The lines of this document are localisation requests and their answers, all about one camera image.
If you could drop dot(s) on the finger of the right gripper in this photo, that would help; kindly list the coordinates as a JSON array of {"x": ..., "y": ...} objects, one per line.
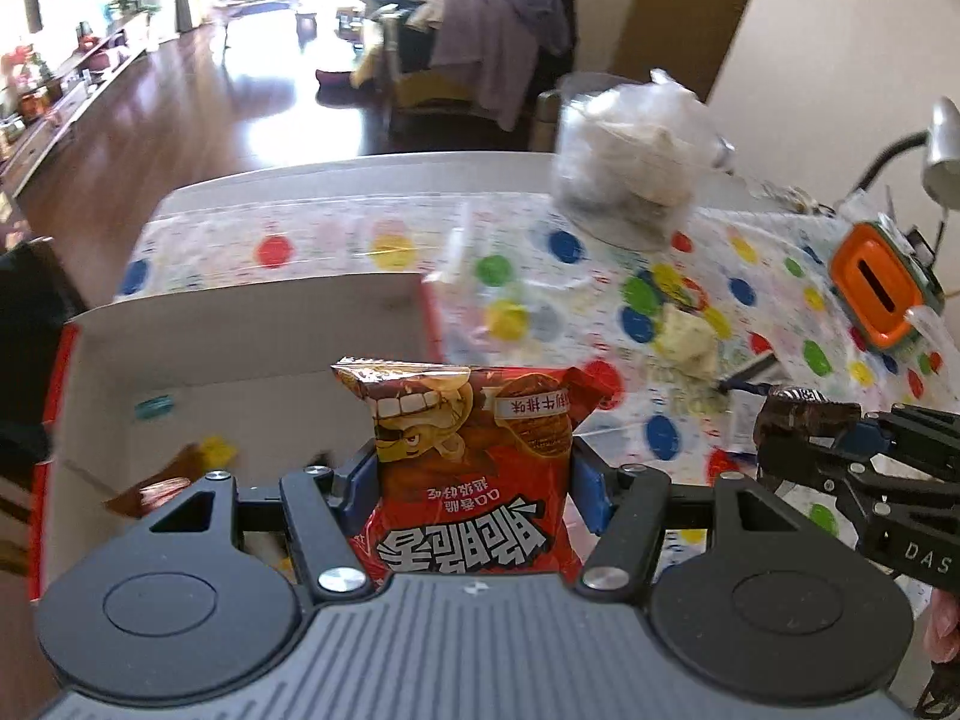
[{"x": 806, "y": 419}]

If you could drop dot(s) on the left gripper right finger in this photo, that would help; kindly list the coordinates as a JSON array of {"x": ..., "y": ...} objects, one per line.
[{"x": 625, "y": 508}]

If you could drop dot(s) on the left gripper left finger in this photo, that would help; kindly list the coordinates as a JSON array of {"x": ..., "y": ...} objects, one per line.
[{"x": 324, "y": 508}]

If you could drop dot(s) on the silver foil snack bar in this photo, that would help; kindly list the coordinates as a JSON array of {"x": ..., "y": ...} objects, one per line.
[{"x": 757, "y": 376}]

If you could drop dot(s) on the red chip snack bag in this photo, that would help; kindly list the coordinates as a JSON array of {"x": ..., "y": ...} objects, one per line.
[{"x": 473, "y": 465}]

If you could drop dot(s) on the pale yellow snack wrapper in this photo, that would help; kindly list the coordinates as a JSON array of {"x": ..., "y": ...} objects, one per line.
[{"x": 688, "y": 343}]

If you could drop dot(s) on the dark red snack packet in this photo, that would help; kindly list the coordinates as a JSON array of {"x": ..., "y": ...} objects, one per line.
[{"x": 192, "y": 463}]

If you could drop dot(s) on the red cardboard box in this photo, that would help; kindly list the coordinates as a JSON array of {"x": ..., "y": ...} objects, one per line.
[{"x": 138, "y": 380}]

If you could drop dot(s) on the balloon pattern tablecloth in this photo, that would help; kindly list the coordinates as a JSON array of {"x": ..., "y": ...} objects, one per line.
[{"x": 513, "y": 282}]

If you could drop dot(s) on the orange tissue box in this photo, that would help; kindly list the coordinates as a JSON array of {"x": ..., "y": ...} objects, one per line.
[{"x": 878, "y": 274}]

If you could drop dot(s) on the silver desk lamp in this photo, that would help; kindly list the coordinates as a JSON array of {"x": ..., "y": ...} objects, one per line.
[{"x": 940, "y": 174}]

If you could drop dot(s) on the clear plastic cup with bag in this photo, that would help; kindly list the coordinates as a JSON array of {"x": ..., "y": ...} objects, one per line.
[{"x": 630, "y": 156}]

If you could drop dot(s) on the wooden tv console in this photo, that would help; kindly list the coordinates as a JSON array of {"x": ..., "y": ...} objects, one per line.
[{"x": 84, "y": 79}]

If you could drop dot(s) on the coffee table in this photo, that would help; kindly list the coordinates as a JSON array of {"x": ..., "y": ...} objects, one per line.
[{"x": 227, "y": 12}]

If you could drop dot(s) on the purple blanket on chair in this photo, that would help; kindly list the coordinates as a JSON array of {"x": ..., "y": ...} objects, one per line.
[{"x": 505, "y": 52}]

